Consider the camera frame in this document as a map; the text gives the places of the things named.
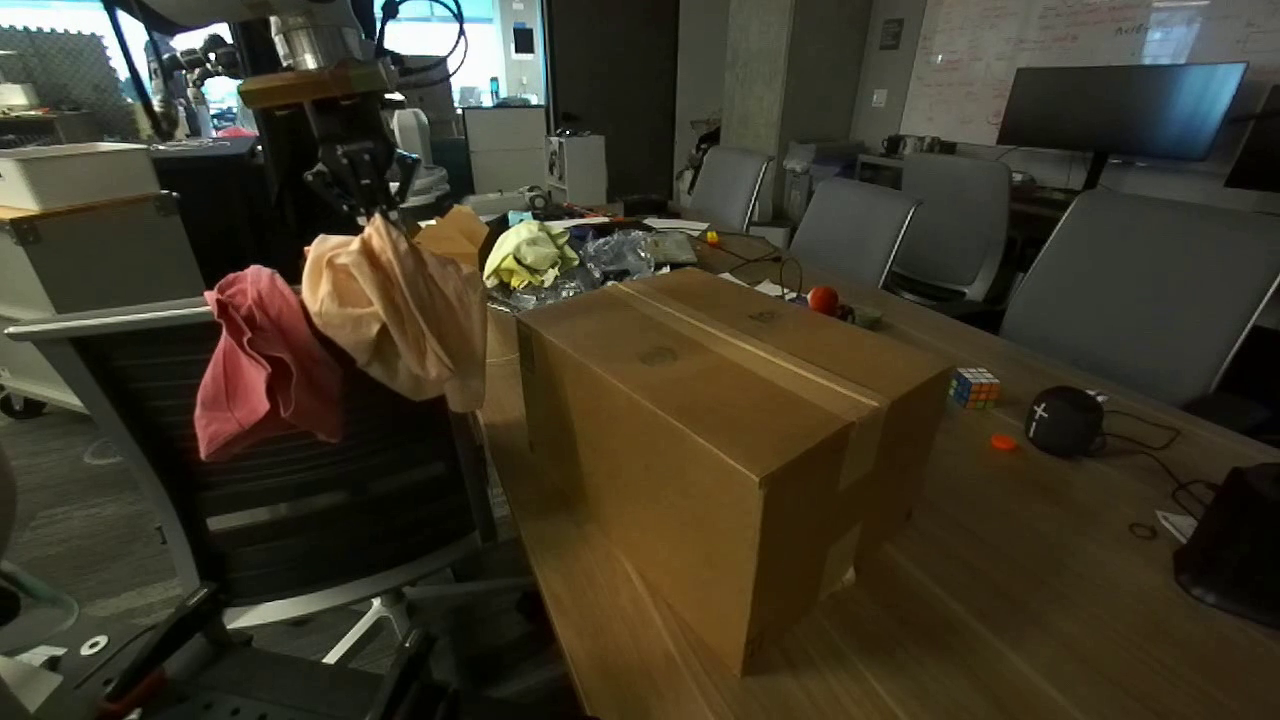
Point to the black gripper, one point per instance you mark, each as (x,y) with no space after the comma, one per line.
(363,176)

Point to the peach t-shirt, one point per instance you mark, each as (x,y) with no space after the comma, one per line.
(401,312)

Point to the pink t-shirt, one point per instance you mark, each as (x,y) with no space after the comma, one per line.
(264,372)

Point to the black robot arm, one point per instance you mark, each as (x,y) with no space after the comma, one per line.
(317,78)

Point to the small brown cardboard box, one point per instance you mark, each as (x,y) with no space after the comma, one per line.
(459,236)

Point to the large brown cardboard box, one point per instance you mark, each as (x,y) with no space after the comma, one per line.
(745,455)

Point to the yellow-green crumpled bag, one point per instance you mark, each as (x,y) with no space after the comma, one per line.
(530,261)

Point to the clear plastic bag clutter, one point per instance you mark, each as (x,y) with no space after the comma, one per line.
(625,254)

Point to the grey cabinet left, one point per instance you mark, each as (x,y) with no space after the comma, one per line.
(86,227)

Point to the black mesh office chair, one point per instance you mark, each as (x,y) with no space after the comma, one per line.
(384,518)

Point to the grey chair far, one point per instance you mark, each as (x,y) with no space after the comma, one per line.
(728,189)

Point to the grey chair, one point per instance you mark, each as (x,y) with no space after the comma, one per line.
(728,189)
(958,228)
(1149,295)
(851,235)

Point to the red ball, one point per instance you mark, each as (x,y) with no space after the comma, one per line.
(820,302)

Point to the grey chair middle right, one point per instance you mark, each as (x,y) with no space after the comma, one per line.
(958,228)

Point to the small colourful cube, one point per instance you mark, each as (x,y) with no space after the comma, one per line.
(975,387)

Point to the small orange object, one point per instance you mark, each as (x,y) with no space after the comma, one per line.
(1006,444)

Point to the black round speaker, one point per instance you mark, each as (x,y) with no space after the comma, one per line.
(1065,422)

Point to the black monitor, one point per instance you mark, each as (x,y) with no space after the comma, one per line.
(1120,111)

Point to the grey chair near right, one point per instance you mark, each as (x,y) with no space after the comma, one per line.
(1149,295)

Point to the black object right edge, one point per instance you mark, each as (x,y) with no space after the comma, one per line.
(1235,555)

